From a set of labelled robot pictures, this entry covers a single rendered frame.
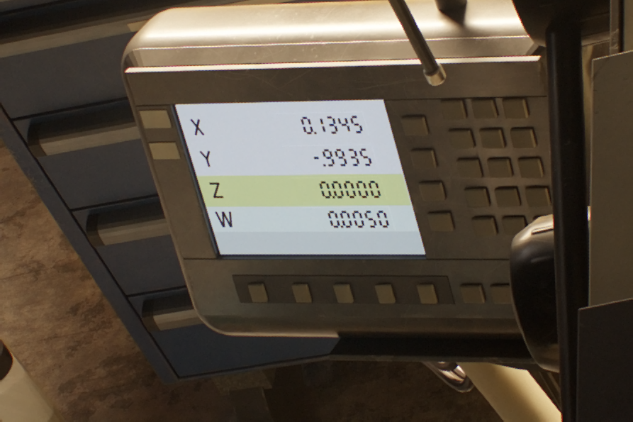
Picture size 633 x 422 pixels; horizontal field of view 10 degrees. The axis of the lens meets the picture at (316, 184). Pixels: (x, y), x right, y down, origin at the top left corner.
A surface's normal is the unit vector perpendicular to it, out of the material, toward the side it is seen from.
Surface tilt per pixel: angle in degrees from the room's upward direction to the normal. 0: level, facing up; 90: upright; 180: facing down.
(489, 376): 52
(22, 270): 0
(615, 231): 0
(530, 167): 71
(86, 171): 90
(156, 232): 90
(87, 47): 90
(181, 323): 90
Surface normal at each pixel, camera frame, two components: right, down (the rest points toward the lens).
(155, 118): -0.41, 0.51
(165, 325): -0.12, 0.75
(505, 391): -0.17, 0.20
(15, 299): -0.37, -0.64
